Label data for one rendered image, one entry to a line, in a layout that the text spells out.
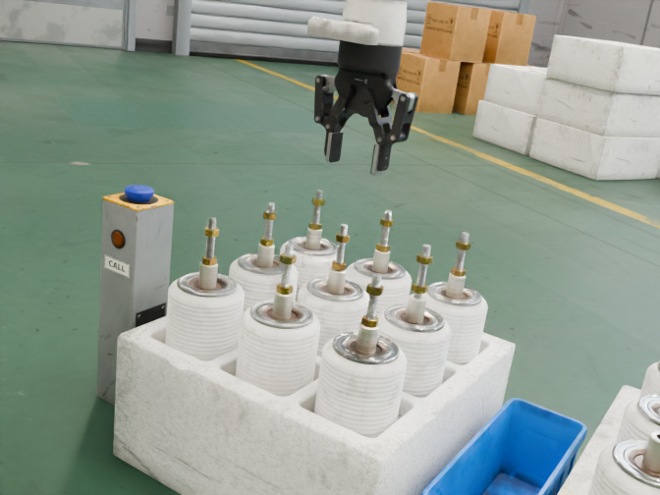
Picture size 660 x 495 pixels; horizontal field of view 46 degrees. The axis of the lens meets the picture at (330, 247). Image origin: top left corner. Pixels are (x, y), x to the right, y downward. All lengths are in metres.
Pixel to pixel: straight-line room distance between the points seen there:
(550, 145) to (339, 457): 2.82
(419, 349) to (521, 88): 2.88
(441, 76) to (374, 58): 3.63
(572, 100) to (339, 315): 2.61
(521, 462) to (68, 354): 0.74
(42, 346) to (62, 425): 0.25
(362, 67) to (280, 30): 5.28
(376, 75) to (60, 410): 0.66
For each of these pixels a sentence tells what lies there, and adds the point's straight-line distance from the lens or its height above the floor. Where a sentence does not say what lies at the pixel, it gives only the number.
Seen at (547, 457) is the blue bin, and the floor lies 0.05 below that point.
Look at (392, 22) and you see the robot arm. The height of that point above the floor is 0.60.
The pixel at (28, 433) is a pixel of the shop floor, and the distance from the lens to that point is 1.16.
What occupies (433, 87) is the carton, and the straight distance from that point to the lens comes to 4.53.
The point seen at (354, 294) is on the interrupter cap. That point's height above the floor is 0.25.
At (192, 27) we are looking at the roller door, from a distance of 5.96.
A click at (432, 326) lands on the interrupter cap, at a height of 0.25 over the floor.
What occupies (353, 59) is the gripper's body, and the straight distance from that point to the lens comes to 0.92.
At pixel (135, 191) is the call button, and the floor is 0.33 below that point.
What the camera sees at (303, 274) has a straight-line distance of 1.14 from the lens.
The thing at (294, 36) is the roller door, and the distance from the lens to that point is 6.26.
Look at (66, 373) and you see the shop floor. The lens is 1.30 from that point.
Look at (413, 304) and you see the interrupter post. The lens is 0.95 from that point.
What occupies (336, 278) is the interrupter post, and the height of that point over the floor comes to 0.27.
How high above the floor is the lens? 0.63
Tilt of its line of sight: 19 degrees down
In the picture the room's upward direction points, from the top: 8 degrees clockwise
